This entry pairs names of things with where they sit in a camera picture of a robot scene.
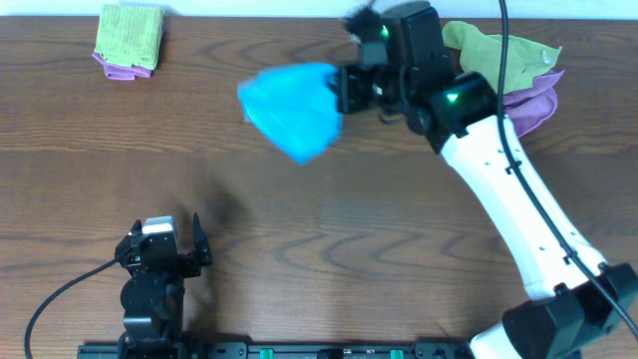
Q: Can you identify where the blue cloth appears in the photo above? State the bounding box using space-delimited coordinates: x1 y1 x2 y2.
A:
237 63 343 165

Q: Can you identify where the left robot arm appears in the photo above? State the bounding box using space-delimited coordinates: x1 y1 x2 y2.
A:
115 215 212 359

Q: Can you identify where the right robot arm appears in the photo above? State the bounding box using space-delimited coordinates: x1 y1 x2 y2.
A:
332 1 637 358

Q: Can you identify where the crumpled green cloth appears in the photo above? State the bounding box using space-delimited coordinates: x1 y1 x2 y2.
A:
442 21 562 95

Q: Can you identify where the crumpled purple cloth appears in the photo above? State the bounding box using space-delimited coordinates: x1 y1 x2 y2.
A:
503 70 565 138

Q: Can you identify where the folded purple cloth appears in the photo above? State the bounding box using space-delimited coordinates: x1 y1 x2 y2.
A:
92 23 164 81

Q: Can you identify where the folded green cloth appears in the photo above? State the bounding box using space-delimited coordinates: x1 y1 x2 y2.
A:
95 4 164 70

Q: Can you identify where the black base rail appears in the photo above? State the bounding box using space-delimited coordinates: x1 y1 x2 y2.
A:
77 342 475 359

